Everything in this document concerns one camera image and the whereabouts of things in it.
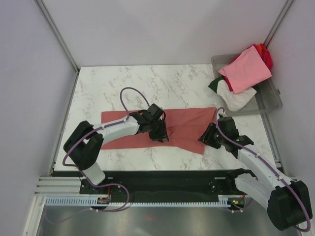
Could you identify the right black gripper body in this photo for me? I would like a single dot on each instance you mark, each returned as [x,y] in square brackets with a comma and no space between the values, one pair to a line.
[220,141]

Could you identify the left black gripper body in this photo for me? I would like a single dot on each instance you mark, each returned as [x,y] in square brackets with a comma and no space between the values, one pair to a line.
[152,122]

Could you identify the salmon red t shirt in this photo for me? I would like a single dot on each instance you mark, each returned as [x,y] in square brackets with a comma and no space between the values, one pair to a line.
[184,128]

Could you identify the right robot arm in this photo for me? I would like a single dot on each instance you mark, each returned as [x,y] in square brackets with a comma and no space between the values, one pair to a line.
[286,201]

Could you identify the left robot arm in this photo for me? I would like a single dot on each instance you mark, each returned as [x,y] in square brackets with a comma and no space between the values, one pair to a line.
[84,144]

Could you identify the white t shirt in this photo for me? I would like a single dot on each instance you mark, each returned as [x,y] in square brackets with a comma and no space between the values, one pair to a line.
[234,101]

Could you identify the dark green t shirt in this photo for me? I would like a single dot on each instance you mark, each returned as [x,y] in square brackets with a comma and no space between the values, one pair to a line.
[214,83]

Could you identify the grey translucent plastic bin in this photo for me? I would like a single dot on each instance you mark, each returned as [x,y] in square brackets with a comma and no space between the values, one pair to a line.
[266,100]

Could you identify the light pink t shirt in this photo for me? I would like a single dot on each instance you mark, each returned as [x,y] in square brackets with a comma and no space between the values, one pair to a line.
[244,72]

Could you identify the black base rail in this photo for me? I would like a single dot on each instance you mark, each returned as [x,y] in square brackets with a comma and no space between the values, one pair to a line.
[164,186]

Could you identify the right aluminium frame post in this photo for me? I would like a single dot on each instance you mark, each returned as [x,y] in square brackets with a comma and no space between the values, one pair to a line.
[278,22]

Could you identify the white slotted cable duct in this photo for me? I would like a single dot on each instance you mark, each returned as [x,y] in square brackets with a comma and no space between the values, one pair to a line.
[98,202]

